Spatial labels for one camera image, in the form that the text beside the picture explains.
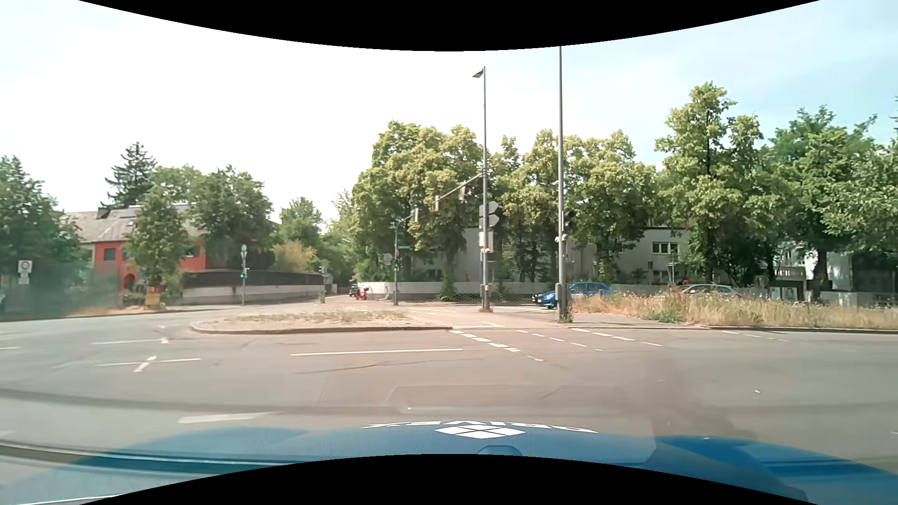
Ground kerbed traffic island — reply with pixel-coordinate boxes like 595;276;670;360
189;300;562;335

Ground traffic light with lamp post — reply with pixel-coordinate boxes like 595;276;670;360
429;66;502;313

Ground tall grey pole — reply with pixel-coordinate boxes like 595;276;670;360
554;46;571;324

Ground car's own bonnet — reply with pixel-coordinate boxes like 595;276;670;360
0;419;898;505

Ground grey asphalt road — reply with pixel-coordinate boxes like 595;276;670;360
0;296;898;485

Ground white building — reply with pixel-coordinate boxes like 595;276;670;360
407;226;695;285

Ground red house with grey roof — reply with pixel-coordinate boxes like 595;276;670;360
65;203;211;292

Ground green tree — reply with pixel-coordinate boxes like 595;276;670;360
151;165;278;271
124;184;194;292
0;156;91;296
270;196;331;274

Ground dry grass verge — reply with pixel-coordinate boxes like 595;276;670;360
572;291;898;332

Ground dark fence on pale wall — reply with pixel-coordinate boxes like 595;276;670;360
179;269;326;306

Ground silver car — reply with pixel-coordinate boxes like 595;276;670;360
678;282;745;300

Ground white low wall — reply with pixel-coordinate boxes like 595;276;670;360
359;281;674;296

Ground road markings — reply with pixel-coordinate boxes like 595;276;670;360
0;320;790;426

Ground blue car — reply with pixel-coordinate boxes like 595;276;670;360
531;281;617;310

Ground row of trees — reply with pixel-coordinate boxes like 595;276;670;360
330;82;898;299

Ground tall dark conifer tree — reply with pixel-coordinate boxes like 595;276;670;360
101;142;159;209

